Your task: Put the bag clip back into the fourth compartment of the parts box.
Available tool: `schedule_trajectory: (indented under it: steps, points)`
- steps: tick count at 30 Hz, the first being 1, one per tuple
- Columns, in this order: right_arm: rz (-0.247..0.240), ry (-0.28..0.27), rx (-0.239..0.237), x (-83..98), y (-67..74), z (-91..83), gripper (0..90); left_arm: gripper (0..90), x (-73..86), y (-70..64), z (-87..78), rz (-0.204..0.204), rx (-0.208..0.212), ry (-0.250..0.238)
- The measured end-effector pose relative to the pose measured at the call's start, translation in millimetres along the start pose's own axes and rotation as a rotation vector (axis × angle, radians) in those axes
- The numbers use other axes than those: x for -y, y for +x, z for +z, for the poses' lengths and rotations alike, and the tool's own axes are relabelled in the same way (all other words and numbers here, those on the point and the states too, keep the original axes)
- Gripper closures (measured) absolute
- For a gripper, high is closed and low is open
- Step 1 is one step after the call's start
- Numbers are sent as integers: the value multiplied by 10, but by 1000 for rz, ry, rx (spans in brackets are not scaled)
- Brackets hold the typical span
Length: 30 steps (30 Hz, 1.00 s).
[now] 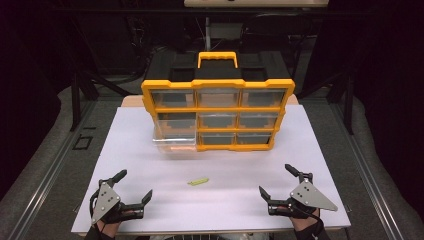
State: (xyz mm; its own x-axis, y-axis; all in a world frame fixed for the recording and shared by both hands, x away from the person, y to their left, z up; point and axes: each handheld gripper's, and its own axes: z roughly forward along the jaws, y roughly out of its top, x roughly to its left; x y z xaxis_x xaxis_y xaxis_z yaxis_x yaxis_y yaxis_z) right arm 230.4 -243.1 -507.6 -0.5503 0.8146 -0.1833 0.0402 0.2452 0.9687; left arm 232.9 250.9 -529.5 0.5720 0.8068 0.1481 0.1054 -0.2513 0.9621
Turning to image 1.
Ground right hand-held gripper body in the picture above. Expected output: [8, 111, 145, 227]
[267, 171, 339, 220]

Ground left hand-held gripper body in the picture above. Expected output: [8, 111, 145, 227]
[89, 178, 146, 225]

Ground small yellow-green wall plug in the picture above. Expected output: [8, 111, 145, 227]
[187, 177, 210, 186]

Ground clear plastic drawer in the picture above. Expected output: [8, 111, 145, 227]
[152, 112, 198, 154]

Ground yellow black drawer organizer cabinet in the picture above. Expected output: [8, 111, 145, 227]
[140, 50, 296, 154]

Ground person's right hand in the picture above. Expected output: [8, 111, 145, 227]
[278, 204, 322, 233]

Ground person's left hand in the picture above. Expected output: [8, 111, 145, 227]
[94, 209, 136, 236]

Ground white table cover sheet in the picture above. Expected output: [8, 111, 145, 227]
[70, 104, 352, 235]

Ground black metal stand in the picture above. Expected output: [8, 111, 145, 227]
[298, 71, 355, 136]
[69, 70, 132, 133]

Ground set of clear organizer drawers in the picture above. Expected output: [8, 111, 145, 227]
[150, 87, 288, 146]

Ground white pole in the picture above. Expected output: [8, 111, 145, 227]
[205, 16, 212, 52]

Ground metal floor rail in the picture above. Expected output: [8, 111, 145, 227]
[8, 99, 98, 240]
[328, 99, 406, 240]

